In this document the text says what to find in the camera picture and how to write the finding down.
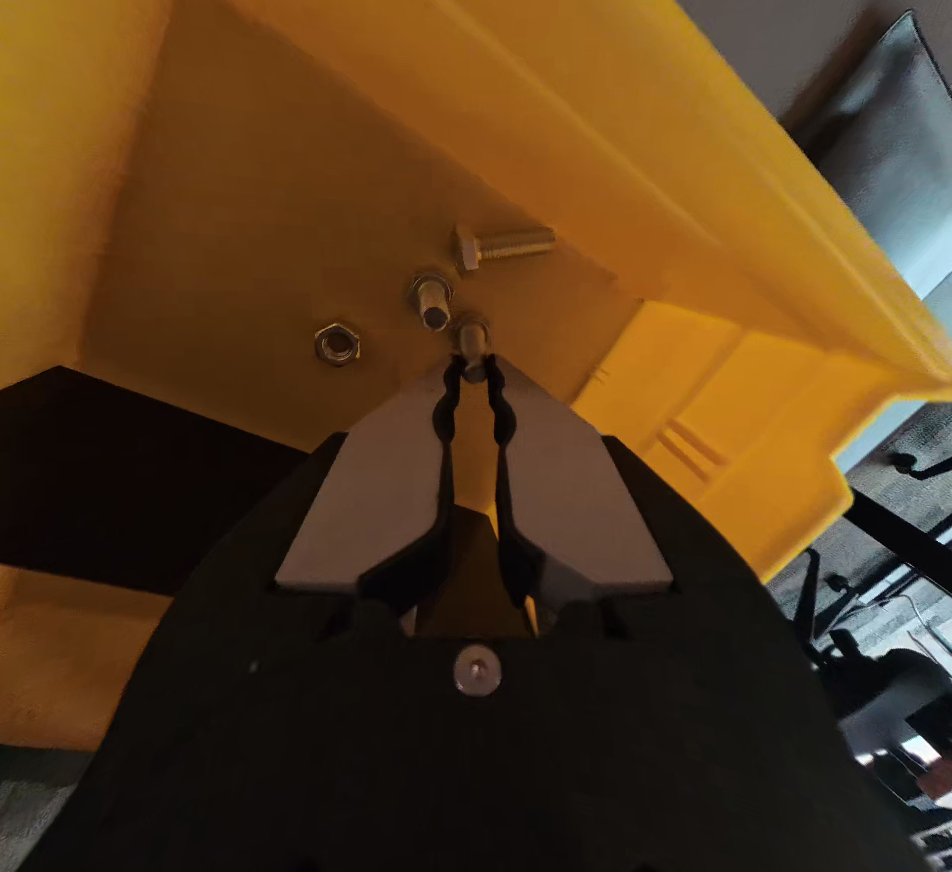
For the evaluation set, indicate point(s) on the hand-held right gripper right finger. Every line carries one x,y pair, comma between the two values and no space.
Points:
580,500

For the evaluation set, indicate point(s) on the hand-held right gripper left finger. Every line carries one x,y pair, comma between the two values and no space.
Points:
372,500

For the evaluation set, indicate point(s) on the silver hex nut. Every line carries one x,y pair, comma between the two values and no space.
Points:
320,344

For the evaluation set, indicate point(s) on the silver hex bolt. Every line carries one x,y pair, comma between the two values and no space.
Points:
513,244
471,340
433,310

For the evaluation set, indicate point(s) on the yellow plastic bin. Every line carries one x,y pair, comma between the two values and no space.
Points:
297,180

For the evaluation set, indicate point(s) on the black office chair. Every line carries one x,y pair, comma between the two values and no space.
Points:
855,604
885,143

